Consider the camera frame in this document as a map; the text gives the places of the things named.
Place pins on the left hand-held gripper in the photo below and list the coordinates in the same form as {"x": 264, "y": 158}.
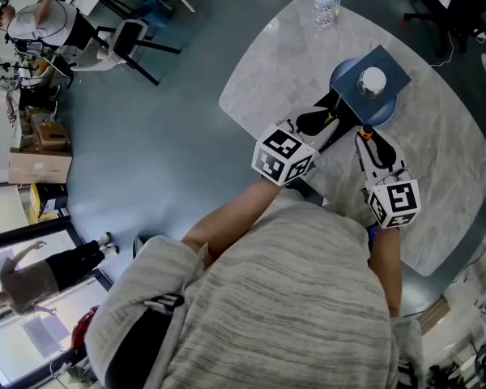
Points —
{"x": 283, "y": 156}

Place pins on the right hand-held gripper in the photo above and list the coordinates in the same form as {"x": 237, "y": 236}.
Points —
{"x": 397, "y": 201}

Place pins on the black tray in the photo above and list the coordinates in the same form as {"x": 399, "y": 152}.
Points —
{"x": 348, "y": 130}

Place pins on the dark blue box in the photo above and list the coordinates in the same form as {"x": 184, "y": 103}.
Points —
{"x": 348, "y": 87}

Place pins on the person's left forearm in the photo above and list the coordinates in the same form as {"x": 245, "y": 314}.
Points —
{"x": 235, "y": 217}

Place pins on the person's right forearm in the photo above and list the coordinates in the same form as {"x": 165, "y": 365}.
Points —
{"x": 386, "y": 274}

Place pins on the small brown box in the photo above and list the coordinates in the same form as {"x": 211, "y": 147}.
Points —
{"x": 50, "y": 136}

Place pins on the yellow and black box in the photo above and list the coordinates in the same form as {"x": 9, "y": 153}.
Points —
{"x": 48, "y": 199}

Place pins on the large cardboard box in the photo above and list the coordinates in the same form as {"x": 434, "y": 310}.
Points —
{"x": 40, "y": 168}

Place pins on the blue-grey round plate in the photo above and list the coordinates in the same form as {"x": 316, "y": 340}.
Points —
{"x": 382, "y": 114}

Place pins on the glass jar with white lid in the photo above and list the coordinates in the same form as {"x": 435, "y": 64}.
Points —
{"x": 372, "y": 81}

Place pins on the blue-screen phone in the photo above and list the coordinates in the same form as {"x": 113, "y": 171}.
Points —
{"x": 373, "y": 235}

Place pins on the clear patterned bottle yellow lid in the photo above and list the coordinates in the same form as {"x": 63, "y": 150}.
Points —
{"x": 324, "y": 10}

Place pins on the person's grey striped shirt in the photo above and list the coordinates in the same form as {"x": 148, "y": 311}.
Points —
{"x": 279, "y": 306}

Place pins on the blue bin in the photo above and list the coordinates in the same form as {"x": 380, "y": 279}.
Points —
{"x": 154, "y": 12}

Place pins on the black-framed grey chair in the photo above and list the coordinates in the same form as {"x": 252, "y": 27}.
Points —
{"x": 125, "y": 39}

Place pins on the red bag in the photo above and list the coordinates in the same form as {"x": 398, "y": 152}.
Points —
{"x": 83, "y": 326}

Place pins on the black window frame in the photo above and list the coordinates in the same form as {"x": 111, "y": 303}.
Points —
{"x": 77, "y": 233}

